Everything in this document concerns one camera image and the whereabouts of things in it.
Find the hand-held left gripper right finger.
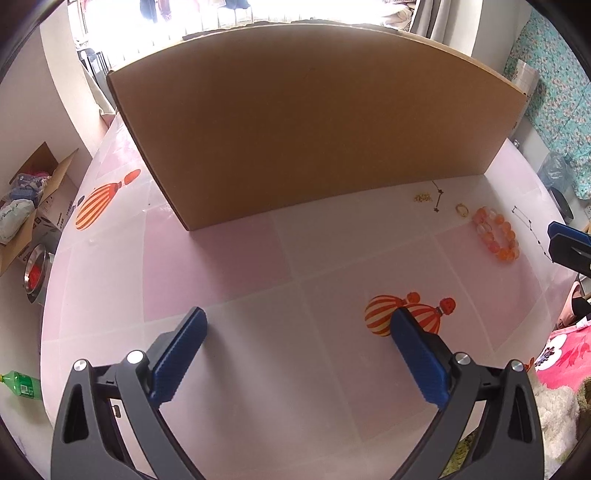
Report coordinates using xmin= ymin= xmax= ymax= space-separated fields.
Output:
xmin=390 ymin=307 xmax=546 ymax=480

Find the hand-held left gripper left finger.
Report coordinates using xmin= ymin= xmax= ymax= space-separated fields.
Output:
xmin=51 ymin=306 xmax=208 ymax=480

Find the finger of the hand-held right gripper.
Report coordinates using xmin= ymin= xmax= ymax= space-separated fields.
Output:
xmin=547 ymin=222 xmax=591 ymax=280

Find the brown cardboard board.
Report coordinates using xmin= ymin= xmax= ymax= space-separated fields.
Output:
xmin=106 ymin=23 xmax=530 ymax=232

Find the bin with clear bag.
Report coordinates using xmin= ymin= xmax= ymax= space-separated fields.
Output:
xmin=537 ymin=151 xmax=579 ymax=227

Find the pink slipper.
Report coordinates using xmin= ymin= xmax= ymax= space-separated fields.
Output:
xmin=555 ymin=281 xmax=591 ymax=329

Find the pink floral blanket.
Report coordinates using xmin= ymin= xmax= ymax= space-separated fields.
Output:
xmin=530 ymin=322 xmax=591 ymax=394

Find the teal floral cloth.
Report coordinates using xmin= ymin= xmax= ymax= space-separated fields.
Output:
xmin=503 ymin=9 xmax=591 ymax=200

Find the white fluffy robe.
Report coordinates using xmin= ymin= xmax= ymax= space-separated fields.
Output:
xmin=450 ymin=378 xmax=585 ymax=478

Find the green plastic bottle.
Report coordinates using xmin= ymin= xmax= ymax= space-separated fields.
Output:
xmin=0 ymin=370 xmax=43 ymax=400

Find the metal bowl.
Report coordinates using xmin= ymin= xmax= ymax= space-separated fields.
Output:
xmin=22 ymin=244 xmax=57 ymax=305

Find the small open cardboard box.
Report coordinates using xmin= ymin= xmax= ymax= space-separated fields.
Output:
xmin=0 ymin=142 xmax=80 ymax=278

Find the white plastic bag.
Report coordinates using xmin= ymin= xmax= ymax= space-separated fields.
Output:
xmin=0 ymin=199 xmax=36 ymax=245

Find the blue plastic bag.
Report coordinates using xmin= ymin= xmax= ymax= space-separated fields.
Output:
xmin=9 ymin=172 xmax=52 ymax=209

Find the grey curtain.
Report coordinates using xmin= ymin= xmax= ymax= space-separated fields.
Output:
xmin=410 ymin=0 xmax=491 ymax=57

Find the black metal rack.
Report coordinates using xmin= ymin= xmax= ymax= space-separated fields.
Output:
xmin=76 ymin=44 xmax=110 ymax=78

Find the orange bead bracelet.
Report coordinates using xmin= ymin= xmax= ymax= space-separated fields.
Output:
xmin=472 ymin=207 xmax=521 ymax=264

